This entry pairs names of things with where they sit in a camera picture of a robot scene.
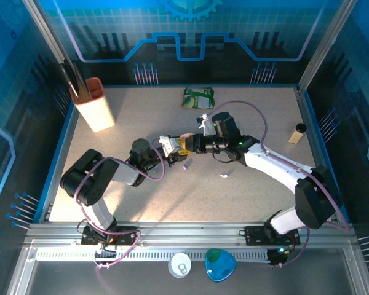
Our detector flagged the green snack bag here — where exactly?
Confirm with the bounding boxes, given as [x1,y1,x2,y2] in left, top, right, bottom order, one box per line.
[180,85,216,110]

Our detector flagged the cream and orange utensil holder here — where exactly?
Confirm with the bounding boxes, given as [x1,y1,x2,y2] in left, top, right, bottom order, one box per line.
[69,77,116,133]

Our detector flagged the spice bottle with black cap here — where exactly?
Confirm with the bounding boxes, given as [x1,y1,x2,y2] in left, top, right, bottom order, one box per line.
[288,122,308,145]

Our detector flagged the wooden chopsticks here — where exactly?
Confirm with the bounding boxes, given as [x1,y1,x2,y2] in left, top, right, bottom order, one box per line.
[78,82,92,101]

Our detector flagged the black kitchen knife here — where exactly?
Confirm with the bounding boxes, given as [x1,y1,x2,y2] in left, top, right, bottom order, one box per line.
[60,60,80,98]
[69,60,87,90]

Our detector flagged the silver tin can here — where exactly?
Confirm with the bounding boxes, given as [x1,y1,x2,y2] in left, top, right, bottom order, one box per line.
[167,251,193,279]

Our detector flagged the blue triangular plastic container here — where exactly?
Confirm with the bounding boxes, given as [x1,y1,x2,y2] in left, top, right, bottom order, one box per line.
[204,248,237,283]

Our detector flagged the black connector board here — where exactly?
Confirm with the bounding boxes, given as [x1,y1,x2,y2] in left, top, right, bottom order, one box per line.
[266,245,293,266]

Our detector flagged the aluminium mounting rail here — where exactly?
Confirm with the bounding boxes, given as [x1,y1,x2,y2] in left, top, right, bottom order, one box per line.
[23,221,357,246]

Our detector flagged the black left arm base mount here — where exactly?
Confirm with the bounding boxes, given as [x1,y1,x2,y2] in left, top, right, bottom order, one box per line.
[81,225,139,246]

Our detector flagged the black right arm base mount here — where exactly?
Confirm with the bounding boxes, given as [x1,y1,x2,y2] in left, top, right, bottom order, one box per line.
[238,226,301,246]

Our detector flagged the slotted grey cable duct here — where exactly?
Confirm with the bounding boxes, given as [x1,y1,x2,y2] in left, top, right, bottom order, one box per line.
[33,247,271,262]

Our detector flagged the aluminium frame post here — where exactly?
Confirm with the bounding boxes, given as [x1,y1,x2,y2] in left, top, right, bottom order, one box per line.
[22,0,69,67]
[297,0,359,95]

